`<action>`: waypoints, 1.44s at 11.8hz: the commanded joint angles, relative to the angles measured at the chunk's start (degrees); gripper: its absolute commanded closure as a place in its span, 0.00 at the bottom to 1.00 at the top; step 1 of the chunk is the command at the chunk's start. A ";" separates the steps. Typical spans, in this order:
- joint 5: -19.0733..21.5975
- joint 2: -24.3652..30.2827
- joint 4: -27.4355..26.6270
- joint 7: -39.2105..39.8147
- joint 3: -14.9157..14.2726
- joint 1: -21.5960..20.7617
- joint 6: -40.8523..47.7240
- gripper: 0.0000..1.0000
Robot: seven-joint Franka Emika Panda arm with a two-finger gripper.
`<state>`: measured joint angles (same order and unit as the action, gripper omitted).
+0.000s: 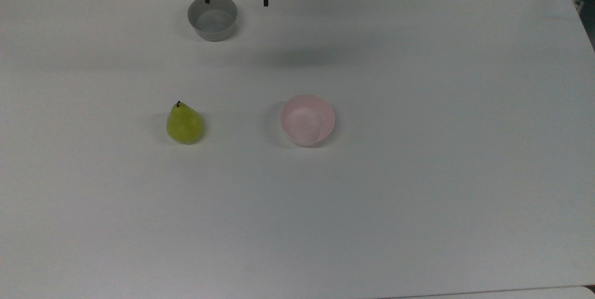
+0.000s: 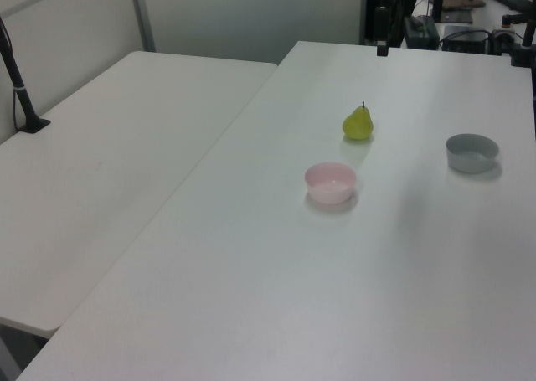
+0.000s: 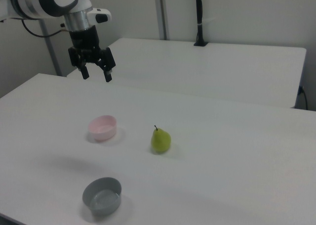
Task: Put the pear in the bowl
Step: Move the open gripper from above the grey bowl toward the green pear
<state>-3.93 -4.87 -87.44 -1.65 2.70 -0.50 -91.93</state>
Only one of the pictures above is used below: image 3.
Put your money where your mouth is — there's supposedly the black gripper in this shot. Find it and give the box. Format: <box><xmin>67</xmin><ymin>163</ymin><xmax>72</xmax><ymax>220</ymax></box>
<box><xmin>68</xmin><ymin>25</ymin><xmax>117</xmax><ymax>83</ymax></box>

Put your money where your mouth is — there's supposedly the green pear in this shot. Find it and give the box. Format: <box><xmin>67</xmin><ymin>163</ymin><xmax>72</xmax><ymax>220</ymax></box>
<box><xmin>151</xmin><ymin>125</ymin><xmax>172</xmax><ymax>154</ymax></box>

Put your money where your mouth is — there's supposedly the pink plastic bowl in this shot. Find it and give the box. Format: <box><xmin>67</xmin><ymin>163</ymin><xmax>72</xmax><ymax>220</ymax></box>
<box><xmin>88</xmin><ymin>115</ymin><xmax>118</xmax><ymax>143</ymax></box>

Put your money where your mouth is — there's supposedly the grey plastic bowl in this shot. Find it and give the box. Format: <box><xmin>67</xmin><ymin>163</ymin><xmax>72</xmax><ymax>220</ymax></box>
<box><xmin>82</xmin><ymin>177</ymin><xmax>122</xmax><ymax>217</ymax></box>

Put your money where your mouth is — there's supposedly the white side table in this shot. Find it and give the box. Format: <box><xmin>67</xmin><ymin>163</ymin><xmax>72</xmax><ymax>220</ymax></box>
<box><xmin>66</xmin><ymin>38</ymin><xmax>307</xmax><ymax>109</ymax></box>

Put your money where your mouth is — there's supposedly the black pole with clamp base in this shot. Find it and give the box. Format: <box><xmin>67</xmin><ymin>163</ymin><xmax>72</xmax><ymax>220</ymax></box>
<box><xmin>193</xmin><ymin>0</ymin><xmax>209</xmax><ymax>47</ymax></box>

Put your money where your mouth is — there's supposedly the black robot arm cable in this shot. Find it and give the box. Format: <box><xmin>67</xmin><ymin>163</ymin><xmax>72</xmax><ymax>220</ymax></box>
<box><xmin>21</xmin><ymin>19</ymin><xmax>71</xmax><ymax>39</ymax></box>

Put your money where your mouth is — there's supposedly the black wall power cable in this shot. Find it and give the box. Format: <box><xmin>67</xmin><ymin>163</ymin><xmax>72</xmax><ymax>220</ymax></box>
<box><xmin>298</xmin><ymin>86</ymin><xmax>309</xmax><ymax>110</ymax></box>

